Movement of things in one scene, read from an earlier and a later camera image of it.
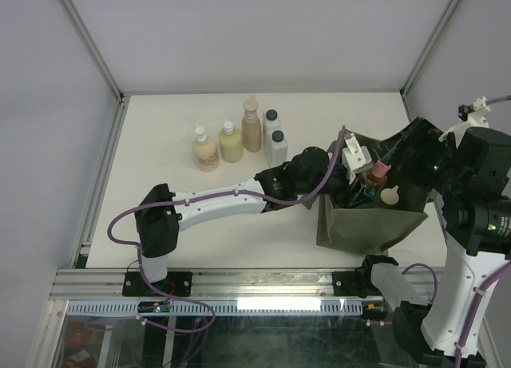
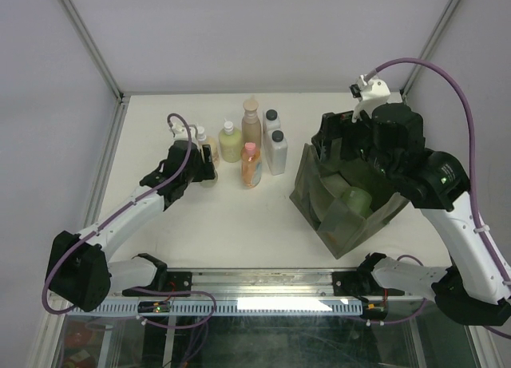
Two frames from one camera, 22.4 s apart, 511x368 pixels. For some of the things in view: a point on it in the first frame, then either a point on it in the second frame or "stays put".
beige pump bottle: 251,131 stays put
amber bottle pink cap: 374,180 to 251,166
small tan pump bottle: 205,150 stays put
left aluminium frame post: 88,41 stays put
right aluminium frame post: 430,45 stays put
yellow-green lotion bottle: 231,143 stays put
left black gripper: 344,199 to 203,158
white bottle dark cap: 278,147 stays put
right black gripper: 420,133 to 335,125
